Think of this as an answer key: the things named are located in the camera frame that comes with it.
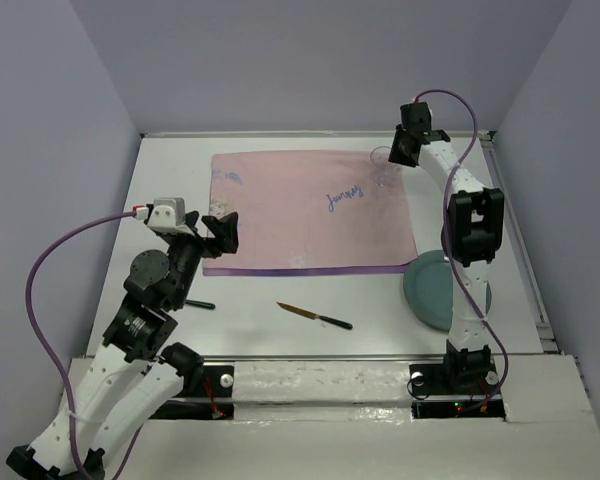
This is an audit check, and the pink cloth placemat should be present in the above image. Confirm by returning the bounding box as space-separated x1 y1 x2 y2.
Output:
203 150 418 276

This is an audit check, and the clear drinking glass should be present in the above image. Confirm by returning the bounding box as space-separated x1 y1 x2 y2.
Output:
369 146 401 187

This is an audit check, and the teal ceramic plate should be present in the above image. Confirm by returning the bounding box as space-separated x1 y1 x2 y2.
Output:
402 250 492 333

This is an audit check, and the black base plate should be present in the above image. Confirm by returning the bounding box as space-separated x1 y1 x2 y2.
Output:
407 363 506 420
151 364 235 421

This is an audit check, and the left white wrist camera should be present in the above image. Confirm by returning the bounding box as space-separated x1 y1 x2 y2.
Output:
145 197 186 234

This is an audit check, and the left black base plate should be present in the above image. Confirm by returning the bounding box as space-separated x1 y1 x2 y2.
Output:
151 364 235 421

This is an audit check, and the gold knife black handle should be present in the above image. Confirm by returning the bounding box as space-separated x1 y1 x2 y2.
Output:
277 302 353 331

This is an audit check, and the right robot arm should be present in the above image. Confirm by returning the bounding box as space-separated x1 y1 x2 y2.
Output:
389 100 505 400

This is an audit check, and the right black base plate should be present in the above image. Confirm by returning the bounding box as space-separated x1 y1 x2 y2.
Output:
407 363 506 420

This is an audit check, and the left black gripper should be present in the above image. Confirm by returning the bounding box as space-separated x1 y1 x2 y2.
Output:
166 209 240 308

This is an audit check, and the gold fork black handle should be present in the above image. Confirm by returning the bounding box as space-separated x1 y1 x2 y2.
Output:
185 300 216 310

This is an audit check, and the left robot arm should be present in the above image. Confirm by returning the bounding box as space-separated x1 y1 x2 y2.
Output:
6 198 239 479

